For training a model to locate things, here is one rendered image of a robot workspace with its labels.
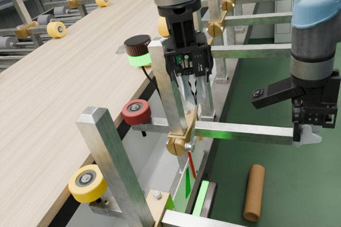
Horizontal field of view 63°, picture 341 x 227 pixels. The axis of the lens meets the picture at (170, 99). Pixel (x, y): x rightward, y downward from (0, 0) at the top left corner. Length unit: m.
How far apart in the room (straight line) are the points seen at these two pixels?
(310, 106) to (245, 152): 1.24
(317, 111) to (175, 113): 0.30
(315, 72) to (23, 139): 0.75
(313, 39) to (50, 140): 0.67
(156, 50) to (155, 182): 0.51
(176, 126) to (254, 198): 0.92
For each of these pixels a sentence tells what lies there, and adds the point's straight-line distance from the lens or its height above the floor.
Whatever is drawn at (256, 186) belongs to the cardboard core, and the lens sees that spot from 1.58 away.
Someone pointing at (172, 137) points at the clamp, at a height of 0.87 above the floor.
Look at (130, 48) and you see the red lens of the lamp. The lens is 0.59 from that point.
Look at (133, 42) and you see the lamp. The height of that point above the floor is 1.13.
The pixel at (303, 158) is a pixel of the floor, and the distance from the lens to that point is 1.83.
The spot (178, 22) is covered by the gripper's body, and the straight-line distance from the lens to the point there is 0.43.
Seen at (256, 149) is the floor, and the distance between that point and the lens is 1.85.
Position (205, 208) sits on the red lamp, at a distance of 0.77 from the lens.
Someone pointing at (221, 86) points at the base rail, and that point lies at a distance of 1.17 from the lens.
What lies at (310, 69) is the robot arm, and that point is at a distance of 0.57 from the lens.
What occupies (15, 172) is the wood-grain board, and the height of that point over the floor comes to 0.90.
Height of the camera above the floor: 1.35
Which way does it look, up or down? 34 degrees down
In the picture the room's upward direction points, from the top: 14 degrees counter-clockwise
